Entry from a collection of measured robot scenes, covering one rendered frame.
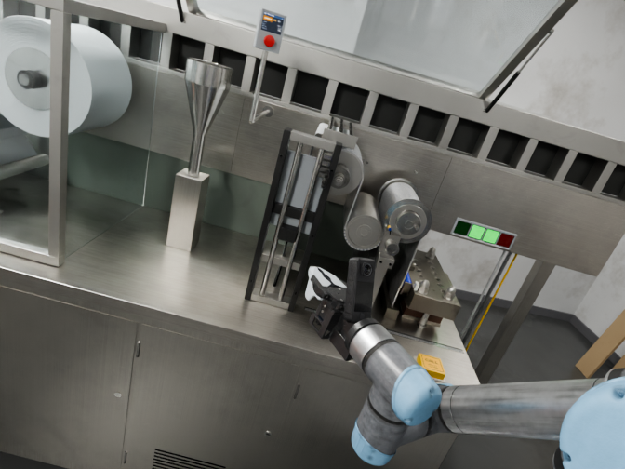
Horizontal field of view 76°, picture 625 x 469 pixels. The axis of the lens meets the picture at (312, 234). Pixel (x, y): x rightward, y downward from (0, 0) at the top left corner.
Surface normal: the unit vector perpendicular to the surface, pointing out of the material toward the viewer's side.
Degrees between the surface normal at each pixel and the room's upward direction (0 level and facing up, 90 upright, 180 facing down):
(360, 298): 62
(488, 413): 87
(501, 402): 73
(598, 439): 83
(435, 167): 90
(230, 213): 90
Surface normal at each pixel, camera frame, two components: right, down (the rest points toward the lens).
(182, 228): -0.07, 0.38
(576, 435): -0.80, -0.13
